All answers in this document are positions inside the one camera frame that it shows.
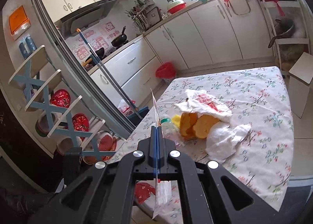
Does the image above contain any metal pot on trolley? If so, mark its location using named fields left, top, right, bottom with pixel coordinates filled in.
left=268, top=17, right=296, bottom=48

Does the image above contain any range hood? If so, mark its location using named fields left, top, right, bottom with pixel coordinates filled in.
left=55, top=0, right=118, bottom=39

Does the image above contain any white stool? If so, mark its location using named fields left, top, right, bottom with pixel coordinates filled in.
left=288, top=52, right=313, bottom=119

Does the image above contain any clear plastic wrapper bag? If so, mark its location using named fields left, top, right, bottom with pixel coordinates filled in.
left=151, top=90, right=171, bottom=219

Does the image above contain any black frying pan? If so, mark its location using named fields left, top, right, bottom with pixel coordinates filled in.
left=111, top=26, right=127, bottom=48

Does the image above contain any red lined trash bin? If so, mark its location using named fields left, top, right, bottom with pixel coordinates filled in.
left=156, top=62, right=176, bottom=84

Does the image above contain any red slipper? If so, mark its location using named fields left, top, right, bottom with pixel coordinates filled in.
left=49, top=89, right=71, bottom=108

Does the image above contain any white plastic bag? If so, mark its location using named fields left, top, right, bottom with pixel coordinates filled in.
left=205, top=122, right=251, bottom=164

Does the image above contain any white storage trolley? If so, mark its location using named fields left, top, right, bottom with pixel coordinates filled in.
left=258, top=0, right=311, bottom=76

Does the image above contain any orange paper on wall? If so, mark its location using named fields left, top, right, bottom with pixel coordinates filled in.
left=8, top=6, right=31, bottom=40

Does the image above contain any blue dustpan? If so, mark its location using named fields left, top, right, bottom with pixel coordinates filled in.
left=127, top=106, right=149, bottom=127

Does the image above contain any clear plastic bottle green label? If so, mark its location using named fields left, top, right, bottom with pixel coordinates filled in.
left=160, top=116, right=180, bottom=142

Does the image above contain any orange peel large piece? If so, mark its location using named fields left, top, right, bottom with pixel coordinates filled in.
left=179, top=113, right=198, bottom=140

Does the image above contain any white blue shoe rack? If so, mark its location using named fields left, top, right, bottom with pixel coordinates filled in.
left=8, top=45, right=118, bottom=165

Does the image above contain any floral tablecloth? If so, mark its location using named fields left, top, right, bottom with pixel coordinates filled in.
left=107, top=66, right=295, bottom=224

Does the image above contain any white bag with red print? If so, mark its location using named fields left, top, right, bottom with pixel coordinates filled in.
left=175, top=89, right=232, bottom=123

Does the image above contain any red basin with lid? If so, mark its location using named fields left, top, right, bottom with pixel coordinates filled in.
left=167, top=0, right=186, bottom=15

